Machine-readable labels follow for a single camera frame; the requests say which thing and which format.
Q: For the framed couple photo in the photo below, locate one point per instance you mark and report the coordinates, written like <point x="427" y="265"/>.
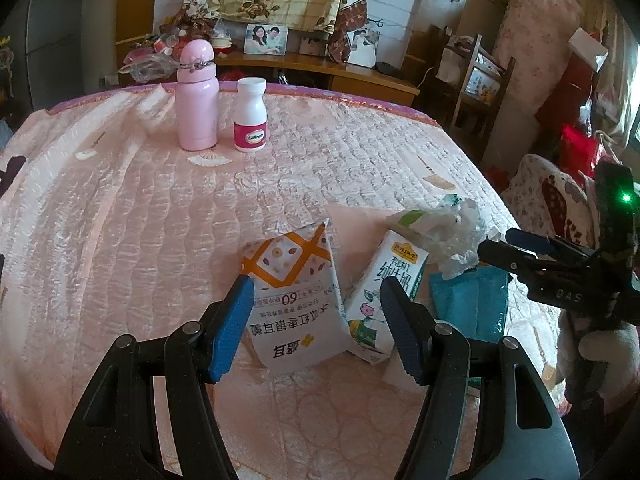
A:
<point x="266" y="40"/>

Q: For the floral pillow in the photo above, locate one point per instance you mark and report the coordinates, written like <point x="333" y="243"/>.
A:
<point x="545" y="200"/>

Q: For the white orange snack packet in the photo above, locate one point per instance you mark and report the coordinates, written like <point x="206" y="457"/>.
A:
<point x="300" y="310"/>

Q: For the teal plastic packet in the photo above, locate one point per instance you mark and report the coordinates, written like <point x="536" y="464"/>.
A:
<point x="470" y="305"/>

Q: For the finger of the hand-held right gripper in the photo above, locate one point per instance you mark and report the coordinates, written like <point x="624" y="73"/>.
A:
<point x="530" y="242"/>
<point x="510" y="257"/>

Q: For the person's right hand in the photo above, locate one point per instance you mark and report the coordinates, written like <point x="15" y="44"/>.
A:
<point x="610" y="355"/>

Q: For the white green plastic bag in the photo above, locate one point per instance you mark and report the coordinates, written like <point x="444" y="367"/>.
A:
<point x="450" y="230"/>

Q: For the wooden desk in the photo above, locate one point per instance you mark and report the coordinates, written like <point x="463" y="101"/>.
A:
<point x="350" y="77"/>

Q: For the grey refrigerator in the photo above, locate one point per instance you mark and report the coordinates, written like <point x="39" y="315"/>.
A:
<point x="50" y="35"/>

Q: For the red bag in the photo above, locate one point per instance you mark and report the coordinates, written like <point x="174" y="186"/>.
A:
<point x="580" y="147"/>

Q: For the white pill bottle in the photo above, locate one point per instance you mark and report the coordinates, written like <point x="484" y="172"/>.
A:
<point x="250" y="110"/>

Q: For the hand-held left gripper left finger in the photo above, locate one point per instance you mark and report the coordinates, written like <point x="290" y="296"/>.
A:
<point x="232" y="330"/>

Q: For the wooden chair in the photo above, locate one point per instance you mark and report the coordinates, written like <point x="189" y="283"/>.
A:
<point x="470" y="90"/>

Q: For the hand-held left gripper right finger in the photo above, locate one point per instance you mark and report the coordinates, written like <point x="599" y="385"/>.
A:
<point x="400" y="330"/>

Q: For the white green milk carton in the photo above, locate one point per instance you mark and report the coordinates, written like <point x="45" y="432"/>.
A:
<point x="400" y="260"/>

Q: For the pile of colourful clutter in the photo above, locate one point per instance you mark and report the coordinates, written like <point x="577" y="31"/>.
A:
<point x="155" y="55"/>

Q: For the white cardboard box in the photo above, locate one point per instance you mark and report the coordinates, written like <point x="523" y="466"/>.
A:
<point x="587" y="47"/>

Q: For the pink insulated bottle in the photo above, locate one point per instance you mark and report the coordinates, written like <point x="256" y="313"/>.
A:
<point x="197" y="110"/>

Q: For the wedding photo print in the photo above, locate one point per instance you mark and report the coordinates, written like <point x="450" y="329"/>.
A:
<point x="362" y="45"/>

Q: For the pink floral rolled quilt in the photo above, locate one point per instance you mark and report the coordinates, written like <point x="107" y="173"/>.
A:
<point x="535" y="40"/>

